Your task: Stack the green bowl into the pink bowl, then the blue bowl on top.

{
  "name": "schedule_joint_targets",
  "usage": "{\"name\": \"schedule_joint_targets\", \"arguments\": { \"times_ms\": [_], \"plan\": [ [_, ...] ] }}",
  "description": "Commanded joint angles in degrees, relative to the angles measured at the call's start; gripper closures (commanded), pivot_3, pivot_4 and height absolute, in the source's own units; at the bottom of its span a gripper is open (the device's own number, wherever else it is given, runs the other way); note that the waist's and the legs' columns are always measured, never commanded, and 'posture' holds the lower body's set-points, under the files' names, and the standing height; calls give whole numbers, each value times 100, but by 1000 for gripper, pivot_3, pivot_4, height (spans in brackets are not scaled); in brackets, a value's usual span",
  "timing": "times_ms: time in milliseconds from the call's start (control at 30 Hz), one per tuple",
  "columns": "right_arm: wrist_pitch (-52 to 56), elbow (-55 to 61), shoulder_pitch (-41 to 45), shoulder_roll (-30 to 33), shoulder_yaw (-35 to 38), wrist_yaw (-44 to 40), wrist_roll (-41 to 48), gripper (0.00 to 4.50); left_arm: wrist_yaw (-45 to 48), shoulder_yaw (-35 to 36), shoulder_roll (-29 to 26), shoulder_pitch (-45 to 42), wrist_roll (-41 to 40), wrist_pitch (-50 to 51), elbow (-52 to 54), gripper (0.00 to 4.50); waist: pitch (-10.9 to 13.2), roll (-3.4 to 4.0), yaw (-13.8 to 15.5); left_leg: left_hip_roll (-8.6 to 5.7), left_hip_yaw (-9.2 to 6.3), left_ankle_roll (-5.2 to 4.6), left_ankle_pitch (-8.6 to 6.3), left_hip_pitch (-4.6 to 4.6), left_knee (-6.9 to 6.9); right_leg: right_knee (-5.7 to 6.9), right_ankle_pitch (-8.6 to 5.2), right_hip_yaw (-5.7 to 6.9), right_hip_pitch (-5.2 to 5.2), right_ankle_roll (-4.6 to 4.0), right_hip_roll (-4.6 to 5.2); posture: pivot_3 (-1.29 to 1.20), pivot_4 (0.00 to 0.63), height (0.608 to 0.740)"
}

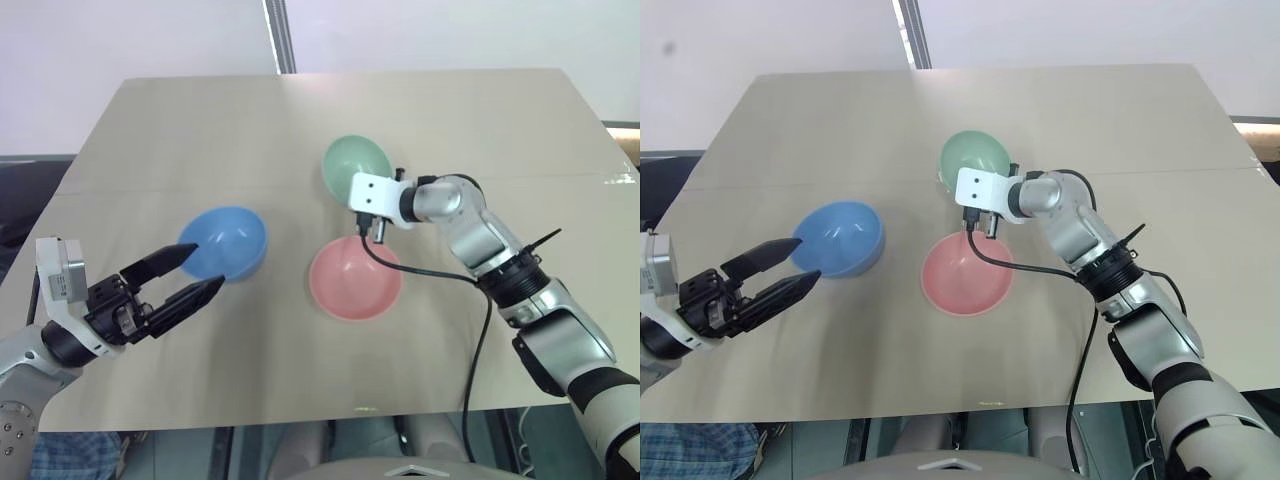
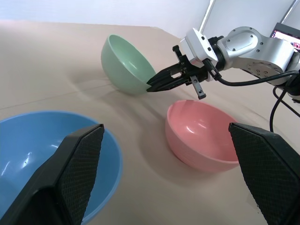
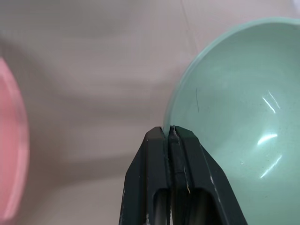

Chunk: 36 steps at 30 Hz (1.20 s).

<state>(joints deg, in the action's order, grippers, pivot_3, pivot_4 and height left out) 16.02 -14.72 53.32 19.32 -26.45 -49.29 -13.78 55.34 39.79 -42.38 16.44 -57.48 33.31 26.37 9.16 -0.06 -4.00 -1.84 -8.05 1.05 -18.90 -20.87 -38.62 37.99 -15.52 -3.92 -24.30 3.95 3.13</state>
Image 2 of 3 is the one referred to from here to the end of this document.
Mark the white partition frame post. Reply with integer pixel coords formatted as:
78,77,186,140
199,0,217,33
280,0,298,24

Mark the pink bowl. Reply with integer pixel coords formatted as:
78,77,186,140
165,99,240,173

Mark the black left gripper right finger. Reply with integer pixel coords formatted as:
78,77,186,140
228,122,300,225

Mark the black computer monitor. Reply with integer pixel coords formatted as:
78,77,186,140
269,22,300,50

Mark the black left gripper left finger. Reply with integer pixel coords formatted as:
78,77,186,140
0,123,105,225

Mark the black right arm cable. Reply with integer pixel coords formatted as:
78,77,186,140
203,58,300,133

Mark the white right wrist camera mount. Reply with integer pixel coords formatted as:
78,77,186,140
179,28,218,68

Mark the green bowl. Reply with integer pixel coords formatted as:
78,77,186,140
101,34,157,96

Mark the blue bowl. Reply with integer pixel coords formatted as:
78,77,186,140
0,111,124,225

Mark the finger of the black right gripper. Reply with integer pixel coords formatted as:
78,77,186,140
147,66,182,86
146,76,192,92

